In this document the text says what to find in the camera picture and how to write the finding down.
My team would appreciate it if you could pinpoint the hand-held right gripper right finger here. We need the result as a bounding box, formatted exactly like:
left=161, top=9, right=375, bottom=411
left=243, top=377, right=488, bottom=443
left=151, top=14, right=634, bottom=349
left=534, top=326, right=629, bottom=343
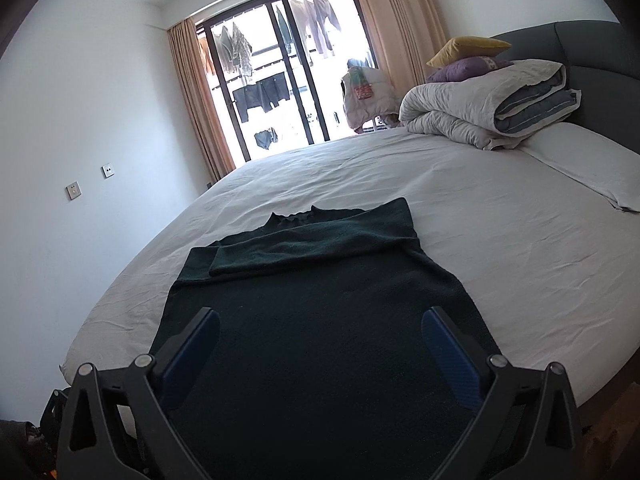
left=421, top=306, right=583, bottom=480

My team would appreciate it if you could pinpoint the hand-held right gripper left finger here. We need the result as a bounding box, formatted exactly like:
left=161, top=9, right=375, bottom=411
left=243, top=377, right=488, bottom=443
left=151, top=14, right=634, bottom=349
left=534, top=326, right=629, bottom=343
left=56, top=307, right=221, bottom=480

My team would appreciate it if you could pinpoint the dark green knit sweater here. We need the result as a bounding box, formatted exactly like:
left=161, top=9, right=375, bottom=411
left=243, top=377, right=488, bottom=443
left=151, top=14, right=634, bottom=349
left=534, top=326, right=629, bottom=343
left=147, top=197, right=503, bottom=480

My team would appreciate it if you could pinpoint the dark cloth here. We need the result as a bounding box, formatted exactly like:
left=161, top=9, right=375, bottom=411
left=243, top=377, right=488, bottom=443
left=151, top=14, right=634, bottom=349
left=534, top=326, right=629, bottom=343
left=0, top=420, right=53, bottom=480

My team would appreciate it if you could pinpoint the bed with white sheet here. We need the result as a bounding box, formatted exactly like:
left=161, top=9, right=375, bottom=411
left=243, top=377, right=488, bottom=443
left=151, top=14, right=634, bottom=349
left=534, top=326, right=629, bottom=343
left=59, top=122, right=640, bottom=411

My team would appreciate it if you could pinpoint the white pillow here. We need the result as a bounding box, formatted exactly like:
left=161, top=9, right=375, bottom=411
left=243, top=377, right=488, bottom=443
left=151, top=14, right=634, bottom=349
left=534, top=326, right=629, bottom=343
left=517, top=121, right=640, bottom=212

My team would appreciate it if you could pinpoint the beige curtain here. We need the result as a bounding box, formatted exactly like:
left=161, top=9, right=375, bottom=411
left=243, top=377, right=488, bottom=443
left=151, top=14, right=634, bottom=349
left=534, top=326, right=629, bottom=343
left=166, top=17, right=237, bottom=183
left=348, top=0, right=448, bottom=103

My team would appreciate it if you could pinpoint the sliding glass door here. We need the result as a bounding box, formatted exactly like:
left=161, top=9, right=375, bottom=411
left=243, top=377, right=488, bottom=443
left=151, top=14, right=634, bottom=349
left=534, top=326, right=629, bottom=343
left=192, top=0, right=388, bottom=163

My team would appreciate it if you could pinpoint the folded grey duvet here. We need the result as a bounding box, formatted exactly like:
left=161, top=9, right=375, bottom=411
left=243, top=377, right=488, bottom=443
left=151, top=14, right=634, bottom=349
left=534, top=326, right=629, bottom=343
left=399, top=59, right=582, bottom=152

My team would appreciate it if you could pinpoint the hanging laundry row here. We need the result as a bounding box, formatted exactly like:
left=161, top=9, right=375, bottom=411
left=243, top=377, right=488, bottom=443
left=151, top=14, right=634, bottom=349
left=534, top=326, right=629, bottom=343
left=197, top=0, right=373, bottom=151

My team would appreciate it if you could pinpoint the white puffer jacket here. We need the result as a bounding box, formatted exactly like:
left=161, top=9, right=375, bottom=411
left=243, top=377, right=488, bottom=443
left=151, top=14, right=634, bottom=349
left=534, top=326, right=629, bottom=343
left=340, top=65, right=401, bottom=133

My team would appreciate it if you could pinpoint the purple pillow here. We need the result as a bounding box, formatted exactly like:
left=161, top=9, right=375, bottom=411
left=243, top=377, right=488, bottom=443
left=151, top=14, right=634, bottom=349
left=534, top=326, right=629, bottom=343
left=427, top=56, right=515, bottom=83

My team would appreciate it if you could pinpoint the yellow pillow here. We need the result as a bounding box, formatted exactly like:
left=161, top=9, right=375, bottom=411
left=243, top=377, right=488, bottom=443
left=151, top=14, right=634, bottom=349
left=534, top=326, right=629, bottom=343
left=426, top=36, right=513, bottom=68

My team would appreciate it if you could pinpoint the grey upholstered headboard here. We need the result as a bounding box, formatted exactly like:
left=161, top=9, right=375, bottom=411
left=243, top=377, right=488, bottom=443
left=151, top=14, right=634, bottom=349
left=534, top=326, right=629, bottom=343
left=487, top=20, right=640, bottom=153

